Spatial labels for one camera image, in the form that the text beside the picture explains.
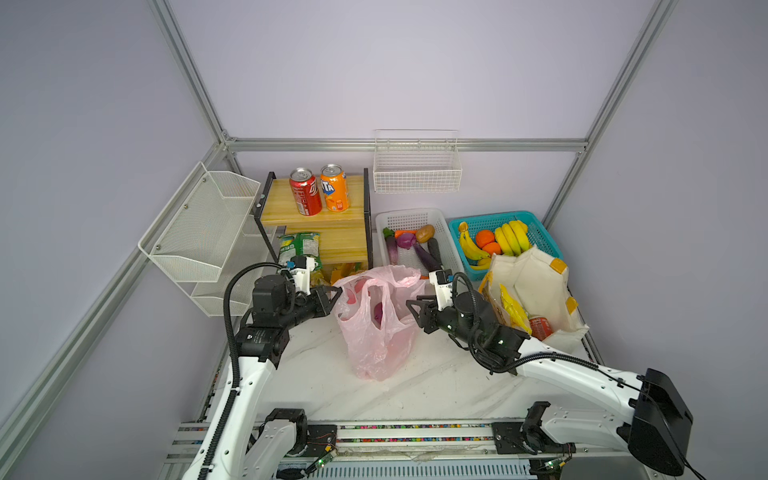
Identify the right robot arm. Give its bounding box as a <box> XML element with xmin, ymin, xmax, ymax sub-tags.
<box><xmin>405</xmin><ymin>271</ymin><xmax>694</xmax><ymax>477</ymax></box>

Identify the red cola can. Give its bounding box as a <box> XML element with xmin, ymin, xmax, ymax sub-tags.
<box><xmin>529</xmin><ymin>316</ymin><xmax>554</xmax><ymax>341</ymax></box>
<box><xmin>289</xmin><ymin>167</ymin><xmax>322</xmax><ymax>216</ymax></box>

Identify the teal plastic fruit basket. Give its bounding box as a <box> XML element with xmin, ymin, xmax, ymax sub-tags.
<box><xmin>448</xmin><ymin>211</ymin><xmax>563</xmax><ymax>282</ymax></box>

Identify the purple onion front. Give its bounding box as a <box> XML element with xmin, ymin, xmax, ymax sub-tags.
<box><xmin>373</xmin><ymin>302</ymin><xmax>383</xmax><ymax>327</ymax></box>

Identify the brown potato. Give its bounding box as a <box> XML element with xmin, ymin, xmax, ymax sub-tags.
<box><xmin>415</xmin><ymin>224</ymin><xmax>435</xmax><ymax>243</ymax></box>

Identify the orange mango gummy bag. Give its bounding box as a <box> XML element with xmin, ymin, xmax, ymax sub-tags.
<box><xmin>330</xmin><ymin>262</ymin><xmax>366</xmax><ymax>285</ymax></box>

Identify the white plastic vegetable basket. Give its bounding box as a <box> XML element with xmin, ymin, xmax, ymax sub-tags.
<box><xmin>373</xmin><ymin>208</ymin><xmax>465</xmax><ymax>272</ymax></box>

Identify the green snack bag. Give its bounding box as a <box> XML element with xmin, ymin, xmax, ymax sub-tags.
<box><xmin>278</xmin><ymin>232</ymin><xmax>322</xmax><ymax>270</ymax></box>

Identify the orange soda can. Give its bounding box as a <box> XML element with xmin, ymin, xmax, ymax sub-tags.
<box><xmin>320</xmin><ymin>164</ymin><xmax>350</xmax><ymax>213</ymax></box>

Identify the black frame wooden shelf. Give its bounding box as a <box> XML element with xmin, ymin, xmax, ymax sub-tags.
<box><xmin>253</xmin><ymin>172</ymin><xmax>374</xmax><ymax>269</ymax></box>

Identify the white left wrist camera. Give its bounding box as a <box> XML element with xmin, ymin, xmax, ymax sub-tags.
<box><xmin>286</xmin><ymin>255</ymin><xmax>317</xmax><ymax>296</ymax></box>

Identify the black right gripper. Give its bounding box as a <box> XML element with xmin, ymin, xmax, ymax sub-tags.
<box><xmin>403</xmin><ymin>293</ymin><xmax>479</xmax><ymax>349</ymax></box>

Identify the purple onion back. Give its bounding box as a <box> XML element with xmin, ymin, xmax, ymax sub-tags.
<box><xmin>396</xmin><ymin>234</ymin><xmax>418</xmax><ymax>250</ymax></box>

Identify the pink plastic grocery bag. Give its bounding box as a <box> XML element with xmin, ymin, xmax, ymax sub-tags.
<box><xmin>332</xmin><ymin>265</ymin><xmax>426</xmax><ymax>381</ymax></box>

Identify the white canvas tote bag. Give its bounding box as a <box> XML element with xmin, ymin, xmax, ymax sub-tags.
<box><xmin>479</xmin><ymin>247</ymin><xmax>588</xmax><ymax>353</ymax></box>

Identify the purple onion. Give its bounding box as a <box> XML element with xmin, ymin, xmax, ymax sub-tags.
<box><xmin>373</xmin><ymin>302</ymin><xmax>383</xmax><ymax>327</ymax></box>
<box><xmin>396</xmin><ymin>234</ymin><xmax>418</xmax><ymax>250</ymax></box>

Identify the yellow potato chips bag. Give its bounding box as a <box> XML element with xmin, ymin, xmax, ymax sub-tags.
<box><xmin>499</xmin><ymin>284</ymin><xmax>532</xmax><ymax>335</ymax></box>

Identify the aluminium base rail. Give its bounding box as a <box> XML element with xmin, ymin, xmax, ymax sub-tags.
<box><xmin>161</xmin><ymin>418</ymin><xmax>673</xmax><ymax>480</ymax></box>

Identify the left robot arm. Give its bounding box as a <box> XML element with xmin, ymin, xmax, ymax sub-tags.
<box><xmin>184</xmin><ymin>255</ymin><xmax>342</xmax><ymax>479</ymax></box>

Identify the light purple eggplant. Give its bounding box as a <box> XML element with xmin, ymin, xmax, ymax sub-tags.
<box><xmin>382</xmin><ymin>228</ymin><xmax>399</xmax><ymax>265</ymax></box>

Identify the yellow banana bunch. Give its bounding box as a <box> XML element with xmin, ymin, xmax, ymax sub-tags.
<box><xmin>494</xmin><ymin>220</ymin><xmax>533</xmax><ymax>256</ymax></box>

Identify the white wire wall basket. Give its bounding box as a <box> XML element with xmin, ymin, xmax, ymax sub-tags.
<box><xmin>373</xmin><ymin>129</ymin><xmax>463</xmax><ymax>194</ymax></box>

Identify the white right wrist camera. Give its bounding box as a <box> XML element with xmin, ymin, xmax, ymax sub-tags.
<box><xmin>428</xmin><ymin>269</ymin><xmax>454</xmax><ymax>311</ymax></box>

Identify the yellow banana left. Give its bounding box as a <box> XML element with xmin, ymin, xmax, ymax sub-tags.
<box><xmin>458</xmin><ymin>222</ymin><xmax>490</xmax><ymax>267</ymax></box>

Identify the dark purple eggplant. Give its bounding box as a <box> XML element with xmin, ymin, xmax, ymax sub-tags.
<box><xmin>413</xmin><ymin>242</ymin><xmax>443</xmax><ymax>273</ymax></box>

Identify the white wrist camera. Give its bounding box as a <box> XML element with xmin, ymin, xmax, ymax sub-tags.
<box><xmin>428</xmin><ymin>269</ymin><xmax>454</xmax><ymax>311</ymax></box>
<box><xmin>286</xmin><ymin>255</ymin><xmax>317</xmax><ymax>296</ymax></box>

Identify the orange fruit back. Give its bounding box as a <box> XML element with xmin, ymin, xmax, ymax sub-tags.
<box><xmin>474</xmin><ymin>230</ymin><xmax>495</xmax><ymax>249</ymax></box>

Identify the white mesh wall rack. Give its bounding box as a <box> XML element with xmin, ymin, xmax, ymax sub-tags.
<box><xmin>138</xmin><ymin>163</ymin><xmax>266</xmax><ymax>317</ymax></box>

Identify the dark green cucumber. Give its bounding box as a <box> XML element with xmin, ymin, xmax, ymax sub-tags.
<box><xmin>427</xmin><ymin>237</ymin><xmax>443</xmax><ymax>269</ymax></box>

